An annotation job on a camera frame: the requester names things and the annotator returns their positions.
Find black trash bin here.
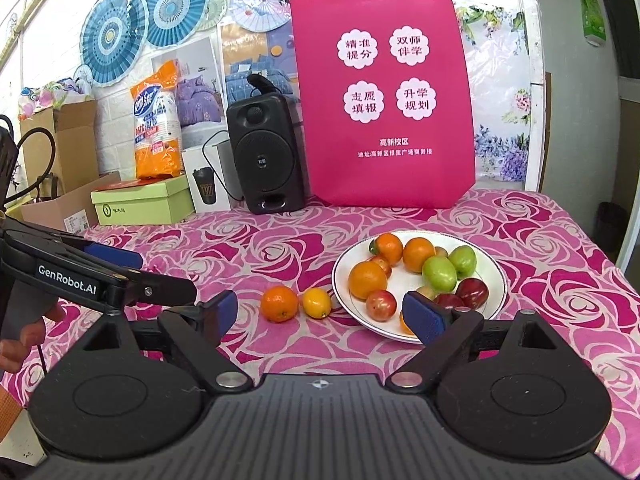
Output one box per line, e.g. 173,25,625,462
593,202,629,262

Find brown kiwi front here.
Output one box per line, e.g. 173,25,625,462
416,285,438,301

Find green apple back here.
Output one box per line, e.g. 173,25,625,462
448,245,477,280

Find dark red plum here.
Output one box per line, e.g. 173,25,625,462
456,278,489,310
434,292,466,309

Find large orange front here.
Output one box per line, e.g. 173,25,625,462
402,237,436,273

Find white coffee cup box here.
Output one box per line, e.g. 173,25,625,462
182,141,240,214

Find dark red plum back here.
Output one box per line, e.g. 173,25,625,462
456,278,489,310

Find yellow orange small fruit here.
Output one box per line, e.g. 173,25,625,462
302,287,332,320

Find green apple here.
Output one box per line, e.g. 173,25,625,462
448,245,477,280
422,256,458,292

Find blue paper fan right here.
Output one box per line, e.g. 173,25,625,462
145,0,209,49

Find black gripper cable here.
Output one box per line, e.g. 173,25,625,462
0,114,58,206

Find bedding poster purple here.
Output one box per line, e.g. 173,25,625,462
152,36,224,150

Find blue paper fan left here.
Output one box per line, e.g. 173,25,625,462
79,0,149,87

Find mandarin back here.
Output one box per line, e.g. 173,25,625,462
260,285,298,323

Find white ceramic plate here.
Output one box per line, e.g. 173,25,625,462
331,230,508,344

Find brown kiwi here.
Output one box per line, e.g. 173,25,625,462
416,285,438,301
435,246,449,258

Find red yellow apple front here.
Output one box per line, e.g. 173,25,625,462
370,255,393,278

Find dark red plum front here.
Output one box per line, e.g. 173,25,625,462
434,292,466,309

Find pink rose tablecloth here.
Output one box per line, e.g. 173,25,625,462
87,190,639,478

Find bedding poster blue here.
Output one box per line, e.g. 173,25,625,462
220,22,299,105

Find green apple front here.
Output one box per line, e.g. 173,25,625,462
422,256,458,292

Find small red apple back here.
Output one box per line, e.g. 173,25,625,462
366,289,397,322

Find person's left hand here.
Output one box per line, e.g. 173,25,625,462
1,298,65,374

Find small orange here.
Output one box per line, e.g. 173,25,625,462
399,311,416,337

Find large orange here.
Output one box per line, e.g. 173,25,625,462
402,237,436,273
348,261,387,301

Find green shoe box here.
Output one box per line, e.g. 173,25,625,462
91,174,195,226

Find pink tote bag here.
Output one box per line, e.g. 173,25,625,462
291,0,475,208

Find blue paper fan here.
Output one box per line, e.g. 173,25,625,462
145,0,209,49
79,0,149,87

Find cardboard box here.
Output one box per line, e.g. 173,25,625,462
20,100,120,233

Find mandarin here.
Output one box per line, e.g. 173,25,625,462
369,233,404,266
260,285,298,323

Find orange paper cup pack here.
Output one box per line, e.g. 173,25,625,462
130,60,183,179

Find black speaker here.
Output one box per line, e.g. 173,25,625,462
227,92,306,214

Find black speaker cable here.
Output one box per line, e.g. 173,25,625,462
202,129,245,201

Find black microphone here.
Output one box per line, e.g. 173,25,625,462
246,73,280,94

